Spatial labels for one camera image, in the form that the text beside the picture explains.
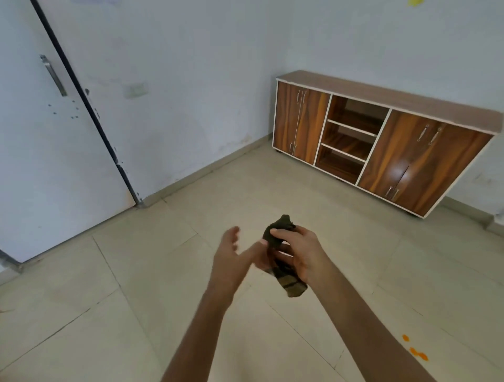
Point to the person's left hand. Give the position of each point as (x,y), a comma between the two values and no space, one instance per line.
(226,267)

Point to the person's right hand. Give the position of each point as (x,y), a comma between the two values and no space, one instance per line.
(311,255)

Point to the person's left thumb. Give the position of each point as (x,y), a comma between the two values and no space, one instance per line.
(254,250)

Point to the person's right fingers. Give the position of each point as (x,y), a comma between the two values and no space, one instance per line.
(285,234)

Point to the dark camouflage sock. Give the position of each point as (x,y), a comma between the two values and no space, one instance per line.
(291,284)

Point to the person's left forearm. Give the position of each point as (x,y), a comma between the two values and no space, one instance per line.
(200,334)

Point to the person's right forearm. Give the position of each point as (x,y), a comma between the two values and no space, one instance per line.
(362,330)

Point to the wooden cabinet shelf board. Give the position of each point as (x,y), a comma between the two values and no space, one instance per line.
(350,128)
(342,152)

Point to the narrow wooden cabinet door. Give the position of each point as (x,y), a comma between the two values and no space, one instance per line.
(284,118)
(313,126)

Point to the wide wooden cabinet door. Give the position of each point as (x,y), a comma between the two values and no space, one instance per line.
(393,153)
(441,173)

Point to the brown wooden sideboard cabinet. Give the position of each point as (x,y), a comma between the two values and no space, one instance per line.
(393,98)

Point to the white room door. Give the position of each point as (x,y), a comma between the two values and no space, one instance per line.
(47,157)

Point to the yellow wall sticker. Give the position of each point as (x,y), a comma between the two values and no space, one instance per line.
(415,2)

